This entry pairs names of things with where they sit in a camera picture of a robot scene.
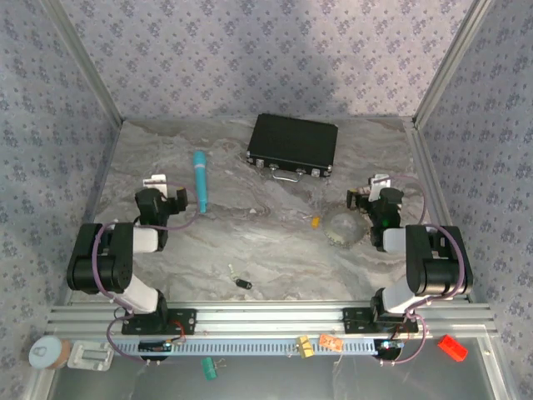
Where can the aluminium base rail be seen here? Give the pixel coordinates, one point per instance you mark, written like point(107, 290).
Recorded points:
point(270, 321)

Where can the teal cylindrical marker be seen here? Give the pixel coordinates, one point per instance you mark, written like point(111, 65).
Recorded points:
point(200, 179)

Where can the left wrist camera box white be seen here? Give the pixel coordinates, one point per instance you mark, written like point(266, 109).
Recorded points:
point(155, 183)

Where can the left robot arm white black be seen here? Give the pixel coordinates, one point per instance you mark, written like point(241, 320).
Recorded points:
point(100, 271)

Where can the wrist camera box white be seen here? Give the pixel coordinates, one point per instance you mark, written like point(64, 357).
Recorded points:
point(379, 185)
point(155, 183)

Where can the black key fob with key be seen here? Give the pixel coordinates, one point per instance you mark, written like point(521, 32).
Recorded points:
point(242, 284)

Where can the silver metal bracket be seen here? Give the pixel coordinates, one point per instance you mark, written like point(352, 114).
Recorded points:
point(91, 355)

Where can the red plastic block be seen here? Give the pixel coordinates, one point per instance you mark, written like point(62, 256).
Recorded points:
point(452, 348)

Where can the small circuit board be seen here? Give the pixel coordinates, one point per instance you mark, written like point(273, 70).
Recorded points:
point(156, 346)
point(391, 345)

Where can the aluminium side rail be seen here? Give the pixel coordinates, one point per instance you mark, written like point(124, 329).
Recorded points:
point(433, 187)

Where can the orange tag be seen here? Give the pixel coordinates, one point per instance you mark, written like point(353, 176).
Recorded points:
point(331, 342)

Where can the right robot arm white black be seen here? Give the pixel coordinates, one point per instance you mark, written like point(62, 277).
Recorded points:
point(437, 266)

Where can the green binder clip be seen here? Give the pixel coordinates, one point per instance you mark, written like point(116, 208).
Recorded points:
point(209, 368)

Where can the tape roll with grey cap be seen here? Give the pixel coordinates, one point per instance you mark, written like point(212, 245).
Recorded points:
point(46, 353)

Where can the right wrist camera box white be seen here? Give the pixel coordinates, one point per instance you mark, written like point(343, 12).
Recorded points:
point(379, 185)

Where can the aluminium frame post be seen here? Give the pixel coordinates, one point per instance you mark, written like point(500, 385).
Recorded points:
point(83, 62)
point(454, 62)

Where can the yellow binder clip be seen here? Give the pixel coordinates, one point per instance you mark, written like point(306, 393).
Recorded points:
point(304, 346)

